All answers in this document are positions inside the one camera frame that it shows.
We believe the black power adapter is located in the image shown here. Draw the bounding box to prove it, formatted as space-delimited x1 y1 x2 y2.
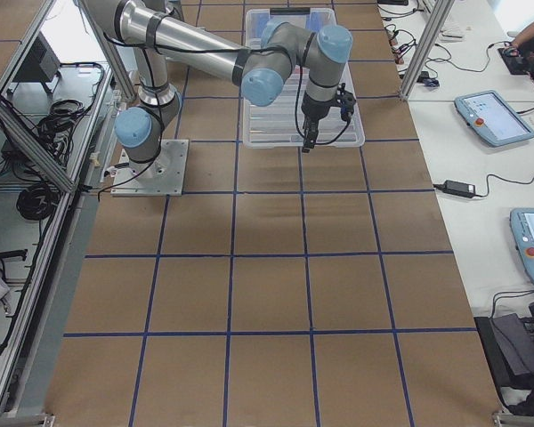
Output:
443 180 476 198

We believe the black box latch handle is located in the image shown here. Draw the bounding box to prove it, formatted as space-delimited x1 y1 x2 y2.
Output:
270 7 311 16

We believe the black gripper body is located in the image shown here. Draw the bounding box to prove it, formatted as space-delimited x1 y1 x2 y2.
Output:
301 86 355 133

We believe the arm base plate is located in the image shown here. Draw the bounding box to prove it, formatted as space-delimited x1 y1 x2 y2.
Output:
110 139 190 197

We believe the aluminium frame post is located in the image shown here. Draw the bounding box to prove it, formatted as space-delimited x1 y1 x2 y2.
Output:
400 0 454 101

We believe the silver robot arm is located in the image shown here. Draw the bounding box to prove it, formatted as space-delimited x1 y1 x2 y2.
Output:
83 1 355 177

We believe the clear plastic storage box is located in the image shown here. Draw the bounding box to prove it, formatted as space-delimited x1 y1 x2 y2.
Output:
244 7 337 48

